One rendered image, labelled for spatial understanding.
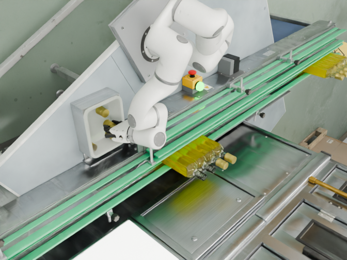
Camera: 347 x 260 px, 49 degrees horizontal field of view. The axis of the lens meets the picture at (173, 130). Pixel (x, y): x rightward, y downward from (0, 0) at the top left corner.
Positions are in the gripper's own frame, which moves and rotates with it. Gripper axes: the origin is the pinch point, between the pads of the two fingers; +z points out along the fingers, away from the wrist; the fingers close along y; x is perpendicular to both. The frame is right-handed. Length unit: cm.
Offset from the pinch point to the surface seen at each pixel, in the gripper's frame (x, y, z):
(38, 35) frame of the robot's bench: 34, 10, 58
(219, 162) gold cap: -28.2, 30.9, -22.5
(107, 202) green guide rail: -26.4, -13.8, -2.6
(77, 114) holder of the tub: 9.4, -10.2, 3.1
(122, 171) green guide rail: -18.7, -2.3, -1.2
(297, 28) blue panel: -10, 170, 18
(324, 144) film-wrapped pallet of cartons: -246, 400, 130
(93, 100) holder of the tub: 12.4, -3.2, 1.4
